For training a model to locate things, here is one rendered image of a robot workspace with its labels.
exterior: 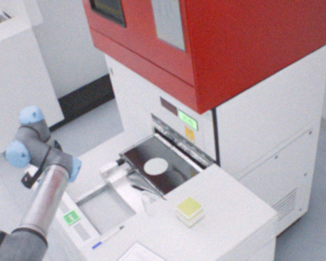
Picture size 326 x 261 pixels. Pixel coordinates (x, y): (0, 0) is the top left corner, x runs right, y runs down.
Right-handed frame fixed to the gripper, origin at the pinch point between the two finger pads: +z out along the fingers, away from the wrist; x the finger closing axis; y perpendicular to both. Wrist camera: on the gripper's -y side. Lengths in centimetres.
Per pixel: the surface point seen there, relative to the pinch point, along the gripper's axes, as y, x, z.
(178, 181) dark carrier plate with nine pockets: 45, -8, 21
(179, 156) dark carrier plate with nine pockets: 54, 4, 21
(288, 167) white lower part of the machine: 105, -16, 49
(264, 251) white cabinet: 52, -50, 32
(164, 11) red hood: 53, -3, -48
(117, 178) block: 27.2, 10.7, 19.8
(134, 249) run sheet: 11.3, -28.3, 13.8
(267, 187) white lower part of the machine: 90, -16, 52
